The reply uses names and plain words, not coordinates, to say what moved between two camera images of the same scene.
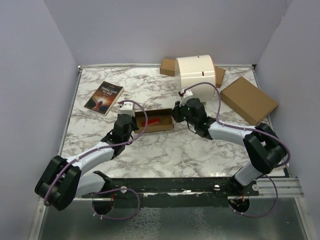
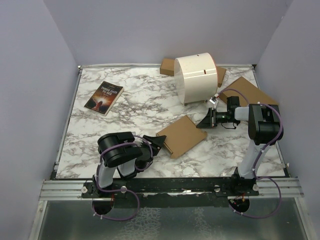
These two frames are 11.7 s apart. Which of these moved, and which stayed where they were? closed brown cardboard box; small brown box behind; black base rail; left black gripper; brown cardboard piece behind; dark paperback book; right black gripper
Moved: left black gripper; right black gripper
Stayed: small brown box behind; dark paperback book; brown cardboard piece behind; closed brown cardboard box; black base rail
